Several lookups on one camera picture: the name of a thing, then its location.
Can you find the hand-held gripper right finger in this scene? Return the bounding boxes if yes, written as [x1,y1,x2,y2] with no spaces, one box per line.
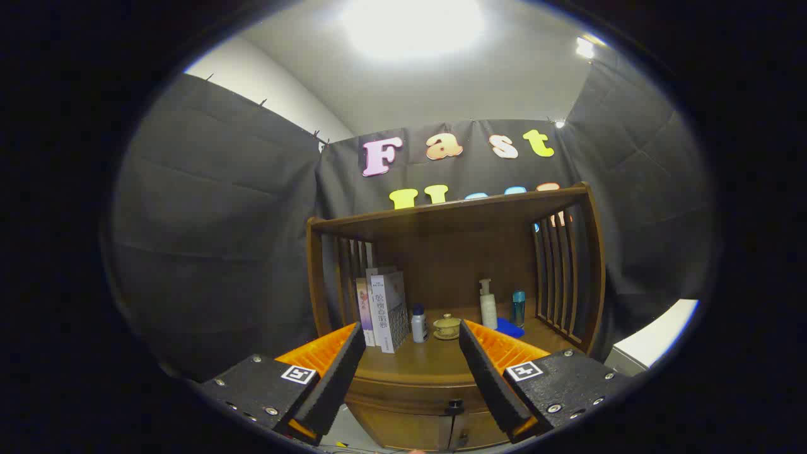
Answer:
[458,319,631,443]

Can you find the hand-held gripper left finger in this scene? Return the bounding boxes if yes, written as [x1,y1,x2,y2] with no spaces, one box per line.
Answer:
[195,322,367,445]

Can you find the wooden drawer with black knob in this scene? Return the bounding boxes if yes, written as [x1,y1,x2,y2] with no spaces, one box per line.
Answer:
[344,371,502,418]

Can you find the wooden countertop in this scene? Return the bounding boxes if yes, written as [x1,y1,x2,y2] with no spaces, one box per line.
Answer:
[353,306,584,387]

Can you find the brown wooden cabinet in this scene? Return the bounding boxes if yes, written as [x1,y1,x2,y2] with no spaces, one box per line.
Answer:
[307,182,606,451]

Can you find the white filing cabinet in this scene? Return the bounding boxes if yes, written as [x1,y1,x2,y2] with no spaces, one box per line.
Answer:
[604,299,699,378]

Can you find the white pump bottle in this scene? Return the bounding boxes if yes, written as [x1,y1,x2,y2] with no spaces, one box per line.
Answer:
[479,279,499,330]

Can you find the purple book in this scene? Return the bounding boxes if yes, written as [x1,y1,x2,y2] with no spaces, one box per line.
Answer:
[356,277,376,347]

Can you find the white book box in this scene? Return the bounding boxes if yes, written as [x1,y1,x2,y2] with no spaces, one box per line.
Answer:
[370,272,409,354]

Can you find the black backdrop cloth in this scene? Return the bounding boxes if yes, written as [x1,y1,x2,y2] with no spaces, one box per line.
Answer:
[110,63,716,379]

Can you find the large ceiling light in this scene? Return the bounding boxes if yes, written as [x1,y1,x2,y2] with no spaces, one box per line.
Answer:
[340,0,486,61]

